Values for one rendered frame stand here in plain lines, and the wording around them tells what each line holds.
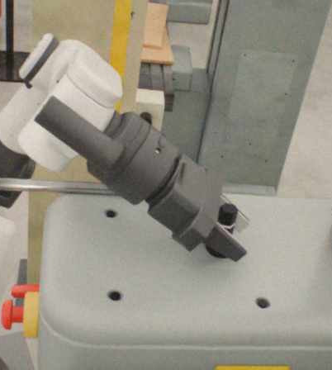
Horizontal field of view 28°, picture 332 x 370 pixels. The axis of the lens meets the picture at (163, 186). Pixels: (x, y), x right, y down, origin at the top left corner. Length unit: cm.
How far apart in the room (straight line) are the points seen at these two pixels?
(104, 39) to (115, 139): 185
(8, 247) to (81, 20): 144
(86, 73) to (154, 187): 14
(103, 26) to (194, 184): 180
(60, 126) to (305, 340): 37
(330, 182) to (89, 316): 391
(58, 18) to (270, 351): 191
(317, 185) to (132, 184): 379
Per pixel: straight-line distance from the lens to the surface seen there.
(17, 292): 100
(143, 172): 73
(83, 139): 69
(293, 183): 444
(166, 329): 74
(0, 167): 117
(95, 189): 88
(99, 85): 72
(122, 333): 73
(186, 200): 74
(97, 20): 252
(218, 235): 78
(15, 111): 109
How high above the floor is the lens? 243
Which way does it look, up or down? 36 degrees down
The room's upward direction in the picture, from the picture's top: 9 degrees clockwise
